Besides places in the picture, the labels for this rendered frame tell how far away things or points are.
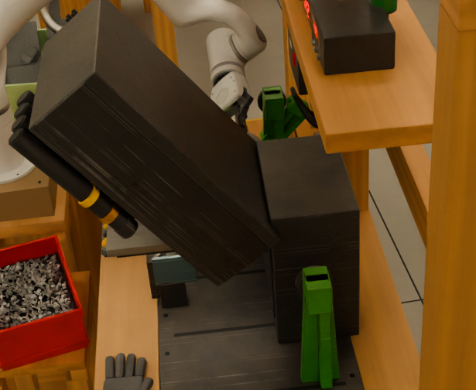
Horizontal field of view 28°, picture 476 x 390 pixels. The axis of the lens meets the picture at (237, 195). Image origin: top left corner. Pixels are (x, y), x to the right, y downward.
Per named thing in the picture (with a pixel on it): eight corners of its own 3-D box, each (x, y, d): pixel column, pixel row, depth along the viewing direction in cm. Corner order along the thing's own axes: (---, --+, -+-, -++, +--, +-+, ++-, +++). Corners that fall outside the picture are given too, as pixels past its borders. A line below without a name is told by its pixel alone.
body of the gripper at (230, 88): (203, 86, 236) (207, 119, 228) (230, 60, 230) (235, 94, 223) (226, 99, 240) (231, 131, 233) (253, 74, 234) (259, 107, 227)
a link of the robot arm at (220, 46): (254, 73, 237) (224, 92, 241) (248, 37, 245) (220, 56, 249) (233, 54, 231) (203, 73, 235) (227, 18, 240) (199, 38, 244)
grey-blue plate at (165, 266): (159, 309, 224) (152, 261, 216) (159, 302, 226) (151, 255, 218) (200, 304, 224) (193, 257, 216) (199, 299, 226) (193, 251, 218)
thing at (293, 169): (276, 344, 211) (268, 219, 192) (261, 258, 236) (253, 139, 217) (359, 335, 212) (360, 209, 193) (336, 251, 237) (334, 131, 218)
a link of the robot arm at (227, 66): (202, 78, 236) (203, 87, 234) (225, 56, 232) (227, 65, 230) (227, 93, 241) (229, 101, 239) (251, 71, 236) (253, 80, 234)
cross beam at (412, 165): (470, 361, 164) (474, 322, 159) (339, 33, 271) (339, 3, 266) (499, 358, 164) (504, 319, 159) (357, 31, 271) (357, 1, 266)
